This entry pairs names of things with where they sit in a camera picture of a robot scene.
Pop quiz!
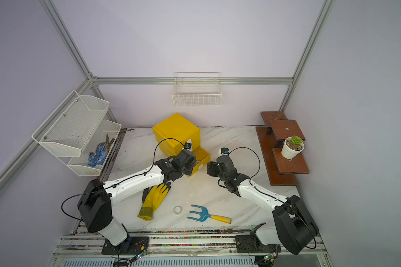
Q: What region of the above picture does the yellow bottom drawer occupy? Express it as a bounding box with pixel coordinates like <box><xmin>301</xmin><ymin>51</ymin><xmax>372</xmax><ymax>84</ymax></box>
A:
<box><xmin>187</xmin><ymin>146</ymin><xmax>211</xmax><ymax>177</ymax></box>

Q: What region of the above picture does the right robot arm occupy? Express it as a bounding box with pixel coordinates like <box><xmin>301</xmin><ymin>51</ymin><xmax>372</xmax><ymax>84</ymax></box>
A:
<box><xmin>207</xmin><ymin>154</ymin><xmax>319</xmax><ymax>255</ymax></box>

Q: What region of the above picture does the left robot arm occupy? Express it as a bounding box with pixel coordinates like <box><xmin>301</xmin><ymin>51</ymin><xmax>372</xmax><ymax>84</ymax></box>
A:
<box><xmin>77</xmin><ymin>149</ymin><xmax>196</xmax><ymax>246</ymax></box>

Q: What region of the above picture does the yellow drawer cabinet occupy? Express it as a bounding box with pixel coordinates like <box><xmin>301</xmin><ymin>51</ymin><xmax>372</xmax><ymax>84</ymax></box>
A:
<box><xmin>153</xmin><ymin>113</ymin><xmax>201</xmax><ymax>156</ymax></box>

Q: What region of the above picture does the clear tape roll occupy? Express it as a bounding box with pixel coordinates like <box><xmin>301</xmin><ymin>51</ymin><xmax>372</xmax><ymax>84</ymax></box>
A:
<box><xmin>173</xmin><ymin>206</ymin><xmax>182</xmax><ymax>215</ymax></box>

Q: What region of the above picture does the yellow black work glove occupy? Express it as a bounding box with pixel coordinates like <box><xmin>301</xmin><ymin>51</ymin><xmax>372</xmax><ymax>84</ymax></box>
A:
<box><xmin>137</xmin><ymin>182</ymin><xmax>171</xmax><ymax>221</ymax></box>

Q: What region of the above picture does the blue garden fork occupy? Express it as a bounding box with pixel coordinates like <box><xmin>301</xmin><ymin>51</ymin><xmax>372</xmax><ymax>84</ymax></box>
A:
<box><xmin>187</xmin><ymin>204</ymin><xmax>232</xmax><ymax>224</ymax></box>

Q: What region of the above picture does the brown wooden step shelf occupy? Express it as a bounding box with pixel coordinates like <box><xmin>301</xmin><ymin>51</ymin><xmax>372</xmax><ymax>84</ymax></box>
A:
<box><xmin>256</xmin><ymin>111</ymin><xmax>310</xmax><ymax>186</ymax></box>

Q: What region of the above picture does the white potted succulent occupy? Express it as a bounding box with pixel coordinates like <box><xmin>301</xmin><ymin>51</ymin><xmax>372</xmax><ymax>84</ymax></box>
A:
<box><xmin>281</xmin><ymin>136</ymin><xmax>305</xmax><ymax>160</ymax></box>

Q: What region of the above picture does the blue item in rack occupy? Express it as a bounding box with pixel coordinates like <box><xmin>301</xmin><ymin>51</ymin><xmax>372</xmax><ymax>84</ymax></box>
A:
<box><xmin>88</xmin><ymin>142</ymin><xmax>108</xmax><ymax>167</ymax></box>

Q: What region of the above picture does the white mesh two-tier rack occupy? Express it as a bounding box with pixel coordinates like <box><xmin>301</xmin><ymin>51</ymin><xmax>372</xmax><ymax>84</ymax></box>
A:
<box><xmin>32</xmin><ymin>91</ymin><xmax>121</xmax><ymax>176</ymax></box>

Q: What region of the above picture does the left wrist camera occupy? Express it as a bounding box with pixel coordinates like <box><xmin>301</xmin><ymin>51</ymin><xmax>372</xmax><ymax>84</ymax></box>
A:
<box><xmin>184</xmin><ymin>142</ymin><xmax>192</xmax><ymax>151</ymax></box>

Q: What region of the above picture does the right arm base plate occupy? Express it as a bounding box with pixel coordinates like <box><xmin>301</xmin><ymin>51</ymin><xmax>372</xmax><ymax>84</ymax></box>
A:
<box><xmin>235</xmin><ymin>235</ymin><xmax>281</xmax><ymax>253</ymax></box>

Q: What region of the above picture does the white wire wall basket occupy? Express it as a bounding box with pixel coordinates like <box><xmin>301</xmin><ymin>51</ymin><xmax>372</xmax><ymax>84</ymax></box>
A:
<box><xmin>172</xmin><ymin>72</ymin><xmax>222</xmax><ymax>107</ymax></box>

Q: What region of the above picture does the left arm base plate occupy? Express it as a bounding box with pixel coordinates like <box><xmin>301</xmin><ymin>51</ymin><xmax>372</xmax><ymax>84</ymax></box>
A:
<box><xmin>101</xmin><ymin>237</ymin><xmax>150</xmax><ymax>255</ymax></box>

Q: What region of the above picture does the aluminium frame rail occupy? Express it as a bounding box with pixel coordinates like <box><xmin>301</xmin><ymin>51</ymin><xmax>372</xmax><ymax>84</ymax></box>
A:
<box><xmin>91</xmin><ymin>77</ymin><xmax>294</xmax><ymax>85</ymax></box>

